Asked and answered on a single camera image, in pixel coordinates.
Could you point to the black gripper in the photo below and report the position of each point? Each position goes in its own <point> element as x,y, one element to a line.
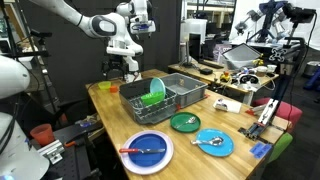
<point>116,62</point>

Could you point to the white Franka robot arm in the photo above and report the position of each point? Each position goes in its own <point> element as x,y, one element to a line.
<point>138,10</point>
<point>63,9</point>

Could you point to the grey steel dish drying rack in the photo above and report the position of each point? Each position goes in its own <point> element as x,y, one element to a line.
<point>153,115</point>

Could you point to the steel soup spoon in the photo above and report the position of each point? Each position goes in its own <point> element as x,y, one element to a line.
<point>216,141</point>

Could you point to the orange cube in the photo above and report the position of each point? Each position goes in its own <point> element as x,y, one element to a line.
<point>114,89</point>

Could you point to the yellow-green bowl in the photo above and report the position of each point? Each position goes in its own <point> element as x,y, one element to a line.
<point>104,86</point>

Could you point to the teal plate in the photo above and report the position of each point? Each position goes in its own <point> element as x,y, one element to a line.
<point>157,86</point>

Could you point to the green plastic bowl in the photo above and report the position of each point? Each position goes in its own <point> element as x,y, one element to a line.
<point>152,99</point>

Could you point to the small red block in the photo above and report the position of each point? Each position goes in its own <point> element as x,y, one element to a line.
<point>178,108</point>

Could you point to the black monitor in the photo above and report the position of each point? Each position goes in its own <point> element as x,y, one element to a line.
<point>194,46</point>

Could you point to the grey plastic tub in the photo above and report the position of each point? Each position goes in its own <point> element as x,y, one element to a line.
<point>196,96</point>

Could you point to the black tripod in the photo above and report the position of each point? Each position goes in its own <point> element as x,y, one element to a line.
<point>40,34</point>

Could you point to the steel teaspoon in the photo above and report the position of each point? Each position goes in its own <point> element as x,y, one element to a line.
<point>191,119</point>

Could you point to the white cabinet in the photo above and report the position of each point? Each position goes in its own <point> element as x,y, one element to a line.
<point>193,28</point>

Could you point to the black power adapter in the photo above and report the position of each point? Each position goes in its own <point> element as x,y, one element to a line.
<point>206,71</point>

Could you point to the dark green plate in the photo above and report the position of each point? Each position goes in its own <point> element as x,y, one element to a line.
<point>188,129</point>

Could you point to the dark blue plate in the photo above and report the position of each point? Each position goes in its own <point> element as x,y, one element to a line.
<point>146,160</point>

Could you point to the wooden desk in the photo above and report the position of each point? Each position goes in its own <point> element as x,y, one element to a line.
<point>208,78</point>

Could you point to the red plastic cup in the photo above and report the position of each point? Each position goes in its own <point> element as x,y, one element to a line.
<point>42,135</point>

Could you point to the black keyboard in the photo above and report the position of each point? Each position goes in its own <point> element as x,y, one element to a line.
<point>211,64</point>

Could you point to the black perforated workbench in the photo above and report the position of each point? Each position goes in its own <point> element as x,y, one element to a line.
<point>80,163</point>

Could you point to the lavender plate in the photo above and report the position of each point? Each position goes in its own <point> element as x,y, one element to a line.
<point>146,170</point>

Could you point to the purple box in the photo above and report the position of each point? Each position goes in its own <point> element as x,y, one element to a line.
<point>220,53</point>

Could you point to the small white device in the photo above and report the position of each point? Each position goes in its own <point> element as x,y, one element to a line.
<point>220,106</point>

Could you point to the white paper sheet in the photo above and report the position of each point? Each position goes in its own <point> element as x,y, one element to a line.
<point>233,107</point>

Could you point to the light blue plate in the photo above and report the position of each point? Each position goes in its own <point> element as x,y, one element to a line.
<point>213,151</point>

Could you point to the clear plastic bin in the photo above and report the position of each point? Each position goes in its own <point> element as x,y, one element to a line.
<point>240,55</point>

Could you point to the black and white headset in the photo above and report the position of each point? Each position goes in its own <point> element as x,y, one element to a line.
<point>248,79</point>

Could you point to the blue and grey robot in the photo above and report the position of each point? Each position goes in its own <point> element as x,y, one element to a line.
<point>268,10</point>

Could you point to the red padded stool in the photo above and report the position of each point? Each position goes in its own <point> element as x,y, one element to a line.
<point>290,115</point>

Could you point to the green chair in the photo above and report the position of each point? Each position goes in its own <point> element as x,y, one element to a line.
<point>283,145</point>

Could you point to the grey trash can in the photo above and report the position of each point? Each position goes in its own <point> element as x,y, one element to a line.
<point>313,68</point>

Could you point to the blue plastic object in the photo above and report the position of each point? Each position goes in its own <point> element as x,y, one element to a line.
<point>313,81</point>

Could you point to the silver metal bracket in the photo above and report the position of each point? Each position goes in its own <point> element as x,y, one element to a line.
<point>53,151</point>

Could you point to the black camera stand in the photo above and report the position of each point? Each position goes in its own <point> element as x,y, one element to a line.
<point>282,83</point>

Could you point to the black camera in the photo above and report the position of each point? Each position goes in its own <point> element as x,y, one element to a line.
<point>298,15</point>

